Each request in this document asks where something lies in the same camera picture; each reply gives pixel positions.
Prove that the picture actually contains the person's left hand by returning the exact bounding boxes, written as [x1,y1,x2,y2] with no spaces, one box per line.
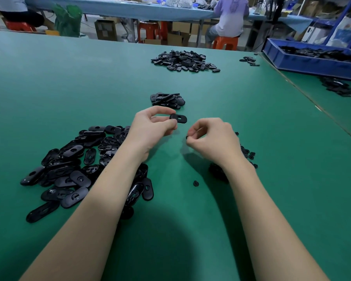
[125,106,178,162]

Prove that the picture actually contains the person's right hand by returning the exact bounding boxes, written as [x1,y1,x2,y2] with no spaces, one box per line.
[186,118,247,171]

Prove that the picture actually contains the person's right forearm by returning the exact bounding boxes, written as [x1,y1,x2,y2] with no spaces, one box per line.
[222,158,330,281]

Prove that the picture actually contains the person's left forearm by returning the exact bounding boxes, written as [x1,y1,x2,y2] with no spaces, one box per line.
[19,141,149,281]

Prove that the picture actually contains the small heap of assembled shells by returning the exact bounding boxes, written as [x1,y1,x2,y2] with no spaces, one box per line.
[150,92,186,110]

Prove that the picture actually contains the wide heap of black parts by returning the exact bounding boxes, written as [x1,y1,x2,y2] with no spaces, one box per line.
[151,50,221,73]

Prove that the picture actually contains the open cardboard box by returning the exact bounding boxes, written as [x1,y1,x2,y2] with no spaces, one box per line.
[167,31,191,47]

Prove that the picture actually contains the red plastic stool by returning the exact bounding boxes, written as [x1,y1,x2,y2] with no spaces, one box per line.
[137,21,160,44]
[4,20,37,33]

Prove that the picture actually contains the small cluster of black parts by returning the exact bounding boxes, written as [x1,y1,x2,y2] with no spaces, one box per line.
[239,56,260,67]

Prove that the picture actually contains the orange plastic stool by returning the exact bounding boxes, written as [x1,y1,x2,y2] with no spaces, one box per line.
[212,36,240,51]

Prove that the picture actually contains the large pile of black shells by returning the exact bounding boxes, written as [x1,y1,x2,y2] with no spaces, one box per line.
[20,125,154,223]

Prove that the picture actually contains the brown cardboard box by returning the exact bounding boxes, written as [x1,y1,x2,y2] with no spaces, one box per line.
[94,19,118,42]

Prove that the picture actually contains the long blue-covered work table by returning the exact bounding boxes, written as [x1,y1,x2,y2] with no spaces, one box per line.
[23,0,313,34]

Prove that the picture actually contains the white bag of parts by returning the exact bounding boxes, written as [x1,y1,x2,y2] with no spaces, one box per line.
[165,0,194,9]

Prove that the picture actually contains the blue plastic bin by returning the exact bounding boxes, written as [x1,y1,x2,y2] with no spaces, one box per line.
[262,38,351,82]

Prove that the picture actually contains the green plastic bag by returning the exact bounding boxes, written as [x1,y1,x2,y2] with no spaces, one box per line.
[51,4,83,38]

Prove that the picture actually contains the heap of dark parts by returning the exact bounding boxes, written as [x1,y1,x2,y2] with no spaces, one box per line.
[319,76,351,98]

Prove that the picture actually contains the black parts in bin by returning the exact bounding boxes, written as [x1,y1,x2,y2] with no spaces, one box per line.
[280,46,351,64]

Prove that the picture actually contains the white and blue plastic bag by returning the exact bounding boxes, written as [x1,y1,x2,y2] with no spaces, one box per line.
[327,16,351,48]

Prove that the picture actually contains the blue metal shelf rack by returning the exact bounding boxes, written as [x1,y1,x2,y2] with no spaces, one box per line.
[307,0,351,49]

